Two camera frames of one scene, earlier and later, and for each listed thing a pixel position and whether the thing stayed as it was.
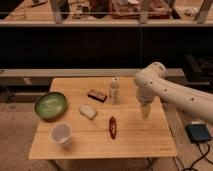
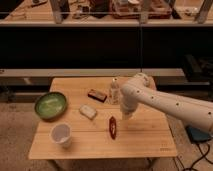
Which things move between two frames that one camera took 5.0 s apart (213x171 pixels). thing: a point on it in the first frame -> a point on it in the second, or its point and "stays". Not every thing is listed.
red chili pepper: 112,127 stays
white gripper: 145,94 -> 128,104
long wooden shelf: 44,76 stays
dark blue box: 197,132 stays
